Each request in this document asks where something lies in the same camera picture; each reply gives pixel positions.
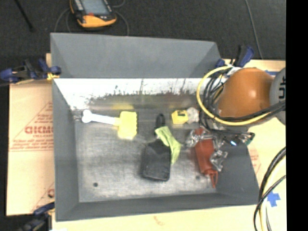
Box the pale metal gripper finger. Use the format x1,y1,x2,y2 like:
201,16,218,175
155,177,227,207
209,149,229,173
185,129,213,147

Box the red-brown spray bottle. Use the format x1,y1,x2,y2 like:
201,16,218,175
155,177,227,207
191,128,219,189

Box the white crumpled wad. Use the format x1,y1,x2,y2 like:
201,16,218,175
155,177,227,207
186,107,201,125

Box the light green cloth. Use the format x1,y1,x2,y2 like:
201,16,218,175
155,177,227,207
154,126,182,166

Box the yellow small box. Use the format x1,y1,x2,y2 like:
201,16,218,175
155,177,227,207
171,109,189,125

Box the black brush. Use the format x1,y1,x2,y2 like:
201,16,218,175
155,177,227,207
140,113,172,182

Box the white and yellow brush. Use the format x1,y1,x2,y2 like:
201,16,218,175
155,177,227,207
81,109,138,140

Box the grey metal bin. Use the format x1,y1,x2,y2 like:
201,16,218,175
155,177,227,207
50,32,261,222

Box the brown cardboard board, red print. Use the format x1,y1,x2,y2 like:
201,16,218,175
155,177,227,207
6,53,286,231

